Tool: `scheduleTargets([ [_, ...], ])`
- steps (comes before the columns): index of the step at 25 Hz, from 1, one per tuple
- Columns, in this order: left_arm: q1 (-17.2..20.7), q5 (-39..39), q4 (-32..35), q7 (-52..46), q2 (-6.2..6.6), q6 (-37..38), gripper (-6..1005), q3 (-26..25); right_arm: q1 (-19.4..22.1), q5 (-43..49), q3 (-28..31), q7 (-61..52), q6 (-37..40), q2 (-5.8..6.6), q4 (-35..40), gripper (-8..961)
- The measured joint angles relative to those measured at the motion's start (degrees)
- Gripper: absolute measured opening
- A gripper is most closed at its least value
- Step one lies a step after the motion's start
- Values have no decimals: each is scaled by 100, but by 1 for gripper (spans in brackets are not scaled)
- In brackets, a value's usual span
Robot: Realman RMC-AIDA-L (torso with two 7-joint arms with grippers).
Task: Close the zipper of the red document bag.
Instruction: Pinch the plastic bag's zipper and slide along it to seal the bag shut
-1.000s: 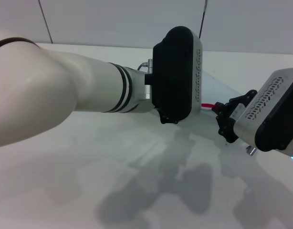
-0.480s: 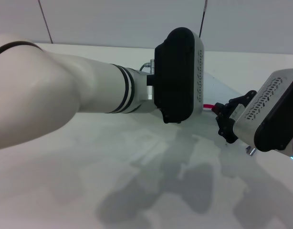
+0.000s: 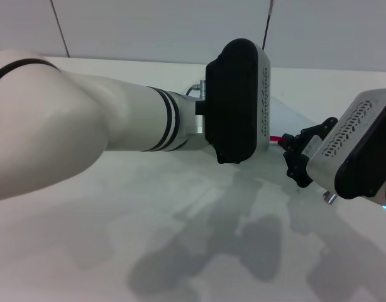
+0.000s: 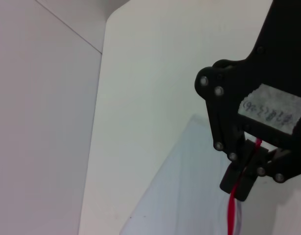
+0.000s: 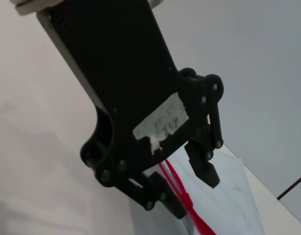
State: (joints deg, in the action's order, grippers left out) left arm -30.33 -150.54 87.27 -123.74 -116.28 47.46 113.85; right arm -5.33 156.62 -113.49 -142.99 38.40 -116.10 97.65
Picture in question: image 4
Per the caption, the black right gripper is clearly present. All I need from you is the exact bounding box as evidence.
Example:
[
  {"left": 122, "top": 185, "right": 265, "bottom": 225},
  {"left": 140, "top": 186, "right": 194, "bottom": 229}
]
[{"left": 211, "top": 0, "right": 301, "bottom": 157}]

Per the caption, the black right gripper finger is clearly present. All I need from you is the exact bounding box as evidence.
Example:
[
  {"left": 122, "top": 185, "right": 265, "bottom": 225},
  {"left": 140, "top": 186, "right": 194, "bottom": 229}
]
[
  {"left": 236, "top": 146, "right": 301, "bottom": 202},
  {"left": 194, "top": 66, "right": 254, "bottom": 194}
]

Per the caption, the clear document bag red zip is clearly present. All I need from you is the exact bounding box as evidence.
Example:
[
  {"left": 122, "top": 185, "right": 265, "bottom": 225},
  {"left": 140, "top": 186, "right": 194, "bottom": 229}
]
[{"left": 120, "top": 114, "right": 263, "bottom": 235}]

